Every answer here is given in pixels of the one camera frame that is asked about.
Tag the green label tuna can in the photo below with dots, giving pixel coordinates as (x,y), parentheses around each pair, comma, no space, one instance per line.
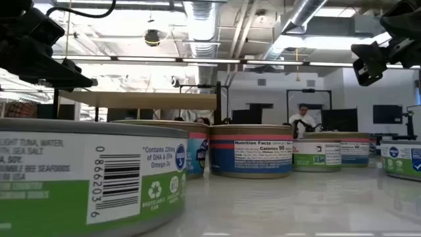
(312,158)
(401,161)
(65,184)

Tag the black station frame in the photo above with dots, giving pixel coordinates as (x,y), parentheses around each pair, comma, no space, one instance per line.
(197,86)
(309,90)

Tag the person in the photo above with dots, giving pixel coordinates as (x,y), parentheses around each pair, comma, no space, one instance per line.
(203,121)
(302,113)

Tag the grey wall vent grille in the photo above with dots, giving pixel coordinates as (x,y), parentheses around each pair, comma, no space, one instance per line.
(262,82)
(310,83)

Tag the black partition panel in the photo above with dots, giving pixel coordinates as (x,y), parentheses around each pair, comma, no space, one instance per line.
(246,116)

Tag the black background robot arm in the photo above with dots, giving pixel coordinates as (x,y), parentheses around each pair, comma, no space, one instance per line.
(226,121)
(301,126)

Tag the black equipment stand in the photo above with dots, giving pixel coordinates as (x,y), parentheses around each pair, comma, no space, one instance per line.
(410,125)

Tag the smooth silver air duct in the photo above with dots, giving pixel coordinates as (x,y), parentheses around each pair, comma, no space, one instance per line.
(296,19)

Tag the corrugated silver air duct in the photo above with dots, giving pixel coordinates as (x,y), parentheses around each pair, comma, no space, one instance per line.
(200,19)

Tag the wooden shelf with black frame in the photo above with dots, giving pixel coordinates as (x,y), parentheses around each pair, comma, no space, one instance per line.
(138,100)

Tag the long ceiling light strip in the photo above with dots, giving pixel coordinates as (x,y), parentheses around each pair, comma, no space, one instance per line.
(210,61)

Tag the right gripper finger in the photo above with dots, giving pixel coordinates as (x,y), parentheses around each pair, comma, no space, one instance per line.
(370,61)

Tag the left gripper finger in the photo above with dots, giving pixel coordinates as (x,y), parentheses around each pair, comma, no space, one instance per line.
(59,75)

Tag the black wall monitor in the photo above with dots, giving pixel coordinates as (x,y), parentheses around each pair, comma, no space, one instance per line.
(388,114)

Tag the red patterned cloth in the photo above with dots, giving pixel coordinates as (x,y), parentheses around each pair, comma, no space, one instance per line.
(21,109)

